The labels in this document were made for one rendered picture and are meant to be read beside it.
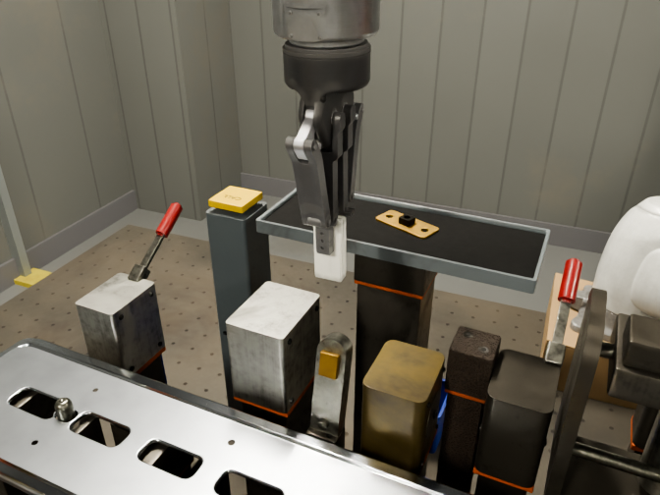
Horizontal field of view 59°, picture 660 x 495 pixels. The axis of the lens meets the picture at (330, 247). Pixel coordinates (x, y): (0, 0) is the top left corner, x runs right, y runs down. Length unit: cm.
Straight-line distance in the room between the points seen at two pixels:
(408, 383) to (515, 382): 12
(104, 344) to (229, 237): 23
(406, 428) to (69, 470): 37
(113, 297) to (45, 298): 76
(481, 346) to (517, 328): 74
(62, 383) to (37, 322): 70
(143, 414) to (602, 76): 267
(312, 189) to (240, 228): 36
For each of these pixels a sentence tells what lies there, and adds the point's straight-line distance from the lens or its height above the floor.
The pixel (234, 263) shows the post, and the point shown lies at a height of 106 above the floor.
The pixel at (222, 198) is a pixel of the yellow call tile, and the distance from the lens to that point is 88.
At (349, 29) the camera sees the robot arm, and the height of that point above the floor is 145.
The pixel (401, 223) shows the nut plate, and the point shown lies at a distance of 79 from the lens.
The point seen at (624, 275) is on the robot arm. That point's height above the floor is 95.
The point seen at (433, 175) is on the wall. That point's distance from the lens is 330.
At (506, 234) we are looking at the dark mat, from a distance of 80.
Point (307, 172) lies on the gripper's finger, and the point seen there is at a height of 133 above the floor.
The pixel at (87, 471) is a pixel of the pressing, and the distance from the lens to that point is 72.
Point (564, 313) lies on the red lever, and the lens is 74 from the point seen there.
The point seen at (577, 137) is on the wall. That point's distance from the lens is 314.
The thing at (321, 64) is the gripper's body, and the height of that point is 142.
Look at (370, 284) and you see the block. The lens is 80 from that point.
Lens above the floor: 152
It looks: 29 degrees down
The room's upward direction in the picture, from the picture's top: straight up
